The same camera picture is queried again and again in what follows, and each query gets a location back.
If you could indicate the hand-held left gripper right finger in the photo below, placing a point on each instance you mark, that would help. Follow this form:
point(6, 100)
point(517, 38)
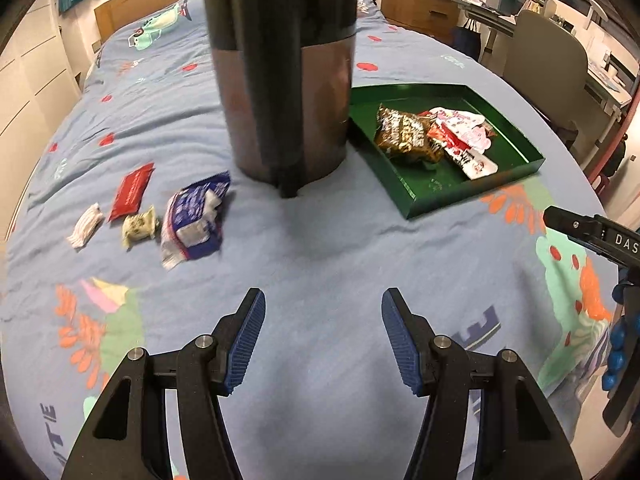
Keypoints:
point(400, 345)

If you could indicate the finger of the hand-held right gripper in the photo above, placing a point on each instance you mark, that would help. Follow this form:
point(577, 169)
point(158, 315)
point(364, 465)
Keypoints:
point(572, 225)

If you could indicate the green tray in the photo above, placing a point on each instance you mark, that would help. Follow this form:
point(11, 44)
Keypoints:
point(440, 187)

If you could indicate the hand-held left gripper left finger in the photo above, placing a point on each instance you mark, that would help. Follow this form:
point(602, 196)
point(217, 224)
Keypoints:
point(245, 345)

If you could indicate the wooden headboard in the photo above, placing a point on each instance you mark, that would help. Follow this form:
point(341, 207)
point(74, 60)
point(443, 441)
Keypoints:
point(130, 15)

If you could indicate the brown oat snack packet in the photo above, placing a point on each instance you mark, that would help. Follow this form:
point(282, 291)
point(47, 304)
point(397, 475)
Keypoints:
point(402, 132)

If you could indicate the grey desk chair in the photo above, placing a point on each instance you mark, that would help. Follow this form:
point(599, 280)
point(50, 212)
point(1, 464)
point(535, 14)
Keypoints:
point(545, 65)

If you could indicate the white desk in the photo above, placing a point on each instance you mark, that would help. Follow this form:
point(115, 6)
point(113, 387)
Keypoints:
point(612, 75)

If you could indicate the pink cartoon snack packet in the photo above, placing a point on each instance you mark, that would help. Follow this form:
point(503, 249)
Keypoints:
point(460, 122)

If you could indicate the white wardrobe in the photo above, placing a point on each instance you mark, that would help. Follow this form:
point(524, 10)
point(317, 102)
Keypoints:
point(30, 75)

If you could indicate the dark blue bag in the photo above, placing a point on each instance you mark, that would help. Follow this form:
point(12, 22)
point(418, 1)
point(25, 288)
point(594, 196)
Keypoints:
point(467, 40)

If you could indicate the pink striped candy packet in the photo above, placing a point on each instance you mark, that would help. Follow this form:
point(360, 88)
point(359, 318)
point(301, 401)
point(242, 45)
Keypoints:
point(85, 225)

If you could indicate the small red snack packet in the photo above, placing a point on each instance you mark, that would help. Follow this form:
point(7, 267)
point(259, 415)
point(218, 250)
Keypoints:
point(131, 192)

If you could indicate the red and white snack pouch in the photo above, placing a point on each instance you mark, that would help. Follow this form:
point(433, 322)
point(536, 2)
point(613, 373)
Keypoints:
point(470, 160)

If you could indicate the wooden dresser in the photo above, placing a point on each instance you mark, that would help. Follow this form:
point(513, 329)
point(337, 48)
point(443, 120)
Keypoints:
point(420, 7)

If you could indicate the blue and white snack packet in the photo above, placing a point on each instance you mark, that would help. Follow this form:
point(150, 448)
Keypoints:
point(192, 220)

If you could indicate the person's right hand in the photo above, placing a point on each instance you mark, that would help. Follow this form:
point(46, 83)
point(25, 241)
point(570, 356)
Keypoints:
point(616, 355)

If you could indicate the black cylindrical trash can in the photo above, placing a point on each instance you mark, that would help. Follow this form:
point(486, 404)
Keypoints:
point(280, 85)

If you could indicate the small beige snack packet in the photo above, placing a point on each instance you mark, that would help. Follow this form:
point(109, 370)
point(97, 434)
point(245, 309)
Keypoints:
point(140, 225)

